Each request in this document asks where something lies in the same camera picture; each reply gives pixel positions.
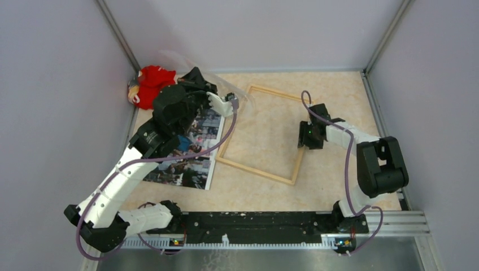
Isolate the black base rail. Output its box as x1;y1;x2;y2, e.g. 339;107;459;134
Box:
147;211;369;244

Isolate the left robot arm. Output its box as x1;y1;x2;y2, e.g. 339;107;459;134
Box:
64;65;238;252

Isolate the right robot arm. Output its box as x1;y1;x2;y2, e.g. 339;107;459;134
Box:
298;103;410;233

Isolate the wooden picture frame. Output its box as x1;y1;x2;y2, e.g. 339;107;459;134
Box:
214;84;307;186

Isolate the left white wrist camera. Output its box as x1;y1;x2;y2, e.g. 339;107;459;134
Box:
207;92;239;117

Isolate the red crumpled cloth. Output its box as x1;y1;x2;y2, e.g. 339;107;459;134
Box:
128;65;176;110

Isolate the printed photo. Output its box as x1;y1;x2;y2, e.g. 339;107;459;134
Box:
143;109;224;190

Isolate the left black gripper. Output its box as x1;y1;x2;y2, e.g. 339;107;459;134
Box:
176;66;218;136

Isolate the transparent plastic sheet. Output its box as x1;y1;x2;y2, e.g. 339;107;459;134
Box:
156;50;256;116

